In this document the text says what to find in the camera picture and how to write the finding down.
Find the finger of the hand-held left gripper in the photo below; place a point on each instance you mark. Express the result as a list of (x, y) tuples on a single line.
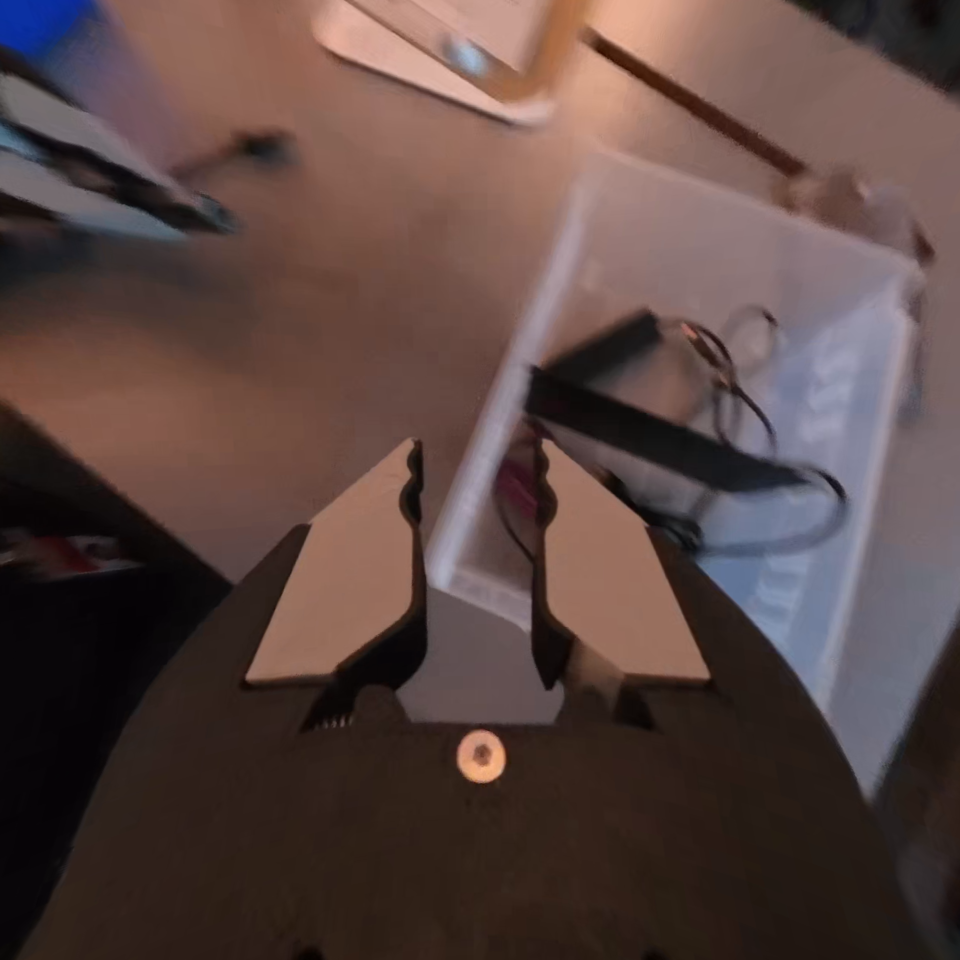
[(75, 199), (60, 124)]

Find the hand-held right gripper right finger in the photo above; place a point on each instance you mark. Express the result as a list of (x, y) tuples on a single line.
[(622, 600)]

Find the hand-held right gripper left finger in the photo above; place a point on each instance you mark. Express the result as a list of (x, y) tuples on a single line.
[(345, 592)]

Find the blue bin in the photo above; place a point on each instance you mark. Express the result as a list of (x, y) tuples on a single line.
[(37, 19)]

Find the black usb hub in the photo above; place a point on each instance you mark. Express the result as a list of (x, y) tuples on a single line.
[(660, 435)]

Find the grey usb hub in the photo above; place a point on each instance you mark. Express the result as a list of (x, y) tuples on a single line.
[(607, 345)]

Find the clear plastic box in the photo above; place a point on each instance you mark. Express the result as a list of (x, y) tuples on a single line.
[(675, 247)]

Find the white stand base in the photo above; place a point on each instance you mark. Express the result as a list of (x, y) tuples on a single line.
[(390, 52)]

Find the white sheet holder bar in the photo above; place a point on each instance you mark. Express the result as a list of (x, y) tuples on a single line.
[(465, 45)]

